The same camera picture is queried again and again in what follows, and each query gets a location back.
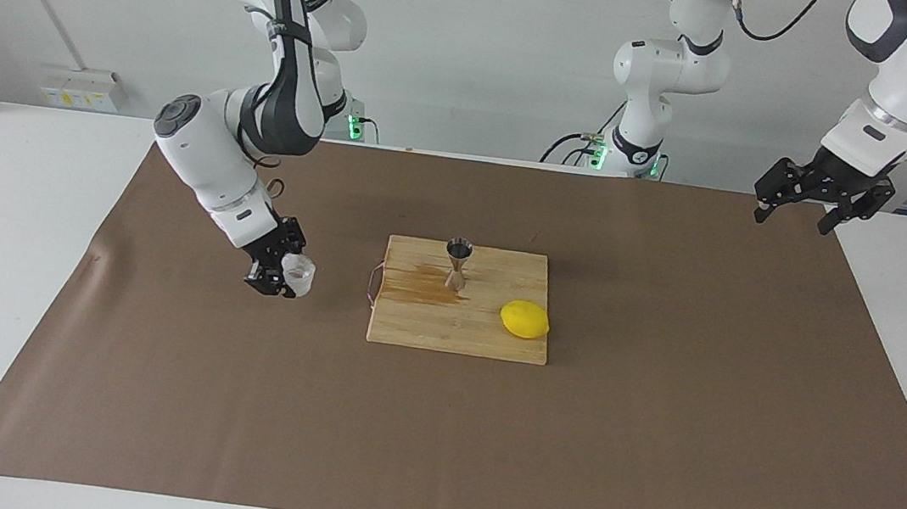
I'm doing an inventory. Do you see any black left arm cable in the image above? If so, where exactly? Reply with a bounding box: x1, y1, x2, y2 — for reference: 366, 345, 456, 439
710, 0, 907, 158

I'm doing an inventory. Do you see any wooden cutting board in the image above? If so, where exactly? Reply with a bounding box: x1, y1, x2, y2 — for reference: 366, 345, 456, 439
365, 233, 559, 366

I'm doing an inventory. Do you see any metal cutting board handle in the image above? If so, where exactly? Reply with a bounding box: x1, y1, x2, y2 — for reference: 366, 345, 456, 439
365, 260, 388, 309

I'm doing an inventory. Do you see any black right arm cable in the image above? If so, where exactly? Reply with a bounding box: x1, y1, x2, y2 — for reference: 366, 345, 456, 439
226, 5, 311, 203

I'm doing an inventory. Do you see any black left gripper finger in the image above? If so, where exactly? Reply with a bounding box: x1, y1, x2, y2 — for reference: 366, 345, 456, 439
817, 179, 896, 244
751, 155, 815, 229

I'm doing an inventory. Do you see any small clear glass cup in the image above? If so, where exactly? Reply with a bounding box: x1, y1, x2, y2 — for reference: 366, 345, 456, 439
278, 252, 318, 300

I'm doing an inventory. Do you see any white wall socket box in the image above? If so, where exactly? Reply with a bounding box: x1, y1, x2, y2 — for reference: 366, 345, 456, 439
37, 64, 133, 115

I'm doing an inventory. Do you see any brown paper table mat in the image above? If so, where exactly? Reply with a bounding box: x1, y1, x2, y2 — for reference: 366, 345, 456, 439
0, 103, 907, 509

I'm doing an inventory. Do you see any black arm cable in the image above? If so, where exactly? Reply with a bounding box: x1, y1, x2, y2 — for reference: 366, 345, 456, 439
226, 5, 311, 203
710, 0, 907, 158

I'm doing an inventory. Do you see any steel double jigger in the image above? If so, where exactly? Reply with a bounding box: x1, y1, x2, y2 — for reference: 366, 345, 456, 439
442, 237, 475, 294

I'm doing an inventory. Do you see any yellow lemon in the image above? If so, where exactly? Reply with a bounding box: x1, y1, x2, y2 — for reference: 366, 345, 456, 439
497, 298, 553, 342

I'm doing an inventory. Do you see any black base cable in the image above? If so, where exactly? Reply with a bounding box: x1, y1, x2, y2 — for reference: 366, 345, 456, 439
539, 86, 622, 173

